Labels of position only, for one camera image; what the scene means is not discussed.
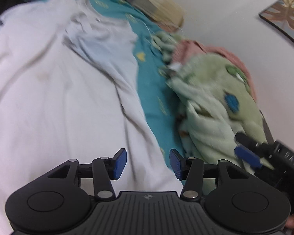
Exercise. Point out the pink fleece blanket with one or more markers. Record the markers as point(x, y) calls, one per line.
point(210, 51)

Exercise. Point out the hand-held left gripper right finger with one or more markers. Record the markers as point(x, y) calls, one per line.
point(176, 164)

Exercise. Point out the teal patterned bed sheet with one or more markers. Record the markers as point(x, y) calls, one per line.
point(152, 83)

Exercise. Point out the white T-shirt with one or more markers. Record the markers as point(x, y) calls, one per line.
point(51, 102)

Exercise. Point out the green fleece blanket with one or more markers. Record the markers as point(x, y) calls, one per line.
point(210, 102)

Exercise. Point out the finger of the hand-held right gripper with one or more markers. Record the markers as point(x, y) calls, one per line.
point(248, 157)
point(247, 139)

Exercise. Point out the leaf wall picture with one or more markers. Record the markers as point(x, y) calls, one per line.
point(286, 14)

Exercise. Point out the plaid pillow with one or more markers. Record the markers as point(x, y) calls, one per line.
point(152, 2)

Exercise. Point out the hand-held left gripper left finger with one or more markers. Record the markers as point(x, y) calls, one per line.
point(120, 164)

